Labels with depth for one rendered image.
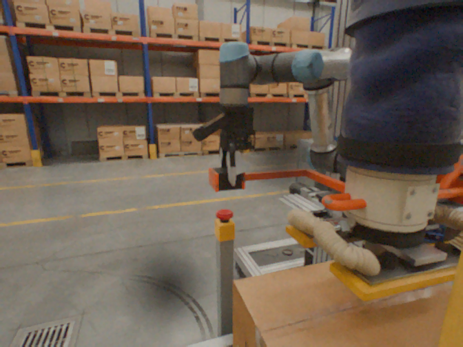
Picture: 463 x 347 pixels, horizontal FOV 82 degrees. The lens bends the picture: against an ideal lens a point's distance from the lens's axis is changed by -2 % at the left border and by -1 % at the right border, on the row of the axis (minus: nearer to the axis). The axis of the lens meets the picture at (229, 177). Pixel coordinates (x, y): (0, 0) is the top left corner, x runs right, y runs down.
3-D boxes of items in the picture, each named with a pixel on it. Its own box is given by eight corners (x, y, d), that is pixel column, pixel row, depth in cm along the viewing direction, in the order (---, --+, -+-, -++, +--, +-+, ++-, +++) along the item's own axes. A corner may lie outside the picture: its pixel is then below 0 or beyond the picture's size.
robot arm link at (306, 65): (371, 78, 98) (310, 91, 64) (340, 80, 105) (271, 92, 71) (374, 43, 94) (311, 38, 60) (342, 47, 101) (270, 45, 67)
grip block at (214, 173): (215, 192, 72) (215, 174, 71) (209, 183, 80) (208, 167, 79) (245, 189, 75) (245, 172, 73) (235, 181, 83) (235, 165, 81)
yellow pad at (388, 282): (363, 303, 46) (367, 278, 45) (327, 270, 56) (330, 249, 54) (501, 271, 56) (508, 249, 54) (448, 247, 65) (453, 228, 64)
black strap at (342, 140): (394, 171, 45) (398, 146, 44) (315, 149, 67) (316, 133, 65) (489, 162, 51) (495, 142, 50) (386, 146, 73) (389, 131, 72)
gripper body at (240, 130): (255, 151, 73) (256, 106, 70) (224, 153, 71) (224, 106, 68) (245, 147, 80) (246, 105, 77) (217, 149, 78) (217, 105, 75)
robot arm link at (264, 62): (289, 85, 77) (266, 82, 69) (257, 86, 84) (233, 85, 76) (290, 56, 75) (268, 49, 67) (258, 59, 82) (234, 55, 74)
